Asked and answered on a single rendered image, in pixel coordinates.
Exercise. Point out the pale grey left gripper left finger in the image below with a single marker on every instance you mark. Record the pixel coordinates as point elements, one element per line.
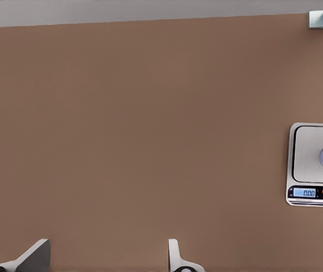
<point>34,256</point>

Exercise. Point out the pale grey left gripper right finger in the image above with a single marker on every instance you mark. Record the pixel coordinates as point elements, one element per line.
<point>175,256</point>

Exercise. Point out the white digital kitchen scale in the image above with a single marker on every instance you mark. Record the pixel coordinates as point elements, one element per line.
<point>306,158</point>

